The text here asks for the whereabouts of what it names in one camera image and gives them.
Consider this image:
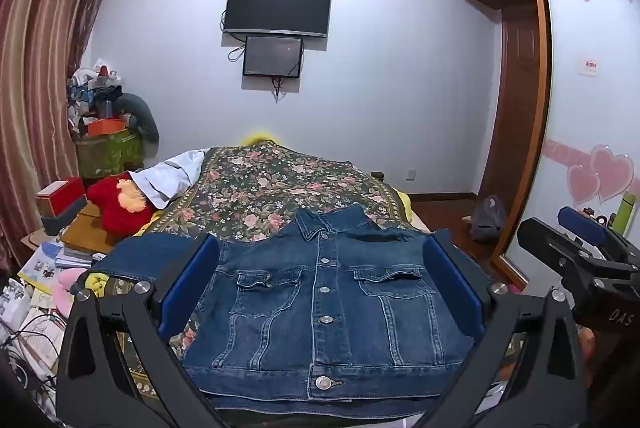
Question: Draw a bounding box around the brown wooden nightstand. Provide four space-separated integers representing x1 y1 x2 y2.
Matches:
59 202 137 257

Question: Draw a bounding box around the green bottle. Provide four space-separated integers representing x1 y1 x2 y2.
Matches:
615 193 639 235

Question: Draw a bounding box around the white heart-print sliding door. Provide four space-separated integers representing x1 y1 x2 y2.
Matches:
500 0 640 281

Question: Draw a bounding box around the blue denim jacket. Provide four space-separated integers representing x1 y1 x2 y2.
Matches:
92 204 488 420

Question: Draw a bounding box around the dark wooden room door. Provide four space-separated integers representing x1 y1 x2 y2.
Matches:
479 5 540 209

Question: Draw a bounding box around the striped brown curtain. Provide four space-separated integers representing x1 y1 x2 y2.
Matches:
0 0 126 271

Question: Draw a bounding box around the pale blue cloth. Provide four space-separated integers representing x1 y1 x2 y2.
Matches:
127 148 211 209

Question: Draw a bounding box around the red plush toy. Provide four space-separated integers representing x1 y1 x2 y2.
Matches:
87 174 157 236

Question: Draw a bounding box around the red box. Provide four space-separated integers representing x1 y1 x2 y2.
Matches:
35 177 87 217

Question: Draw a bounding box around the green floral blanket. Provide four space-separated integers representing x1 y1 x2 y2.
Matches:
107 145 416 409

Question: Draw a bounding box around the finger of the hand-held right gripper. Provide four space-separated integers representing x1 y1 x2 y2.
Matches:
516 217 640 279
557 206 640 265

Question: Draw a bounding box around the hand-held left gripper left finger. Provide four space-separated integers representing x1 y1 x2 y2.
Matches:
56 233 221 428

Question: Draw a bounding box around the black television cable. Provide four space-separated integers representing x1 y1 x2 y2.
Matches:
220 9 247 62

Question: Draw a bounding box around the large black wall television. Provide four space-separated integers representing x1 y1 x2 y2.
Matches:
222 0 333 39

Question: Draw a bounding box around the pink plush toy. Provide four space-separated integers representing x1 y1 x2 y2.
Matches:
51 268 92 319

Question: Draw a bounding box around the black box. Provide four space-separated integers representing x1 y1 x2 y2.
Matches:
41 198 89 237

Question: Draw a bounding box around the orange box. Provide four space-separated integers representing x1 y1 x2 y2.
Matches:
84 118 127 139

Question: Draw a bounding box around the grey plastic bag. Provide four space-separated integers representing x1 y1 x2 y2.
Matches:
469 195 509 245

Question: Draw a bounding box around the pile of household clutter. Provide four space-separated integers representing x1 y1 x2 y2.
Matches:
66 56 126 125

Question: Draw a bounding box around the small black wall monitor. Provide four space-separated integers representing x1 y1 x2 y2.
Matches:
242 35 305 79

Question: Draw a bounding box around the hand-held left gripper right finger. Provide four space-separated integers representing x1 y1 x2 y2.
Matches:
422 230 588 428

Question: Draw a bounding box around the yellow pillow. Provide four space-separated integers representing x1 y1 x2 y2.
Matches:
242 131 282 149

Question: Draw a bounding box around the pile of books and papers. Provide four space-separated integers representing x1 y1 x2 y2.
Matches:
0 240 97 375

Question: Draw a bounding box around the tangle of black cables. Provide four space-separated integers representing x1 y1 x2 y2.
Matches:
0 327 62 391

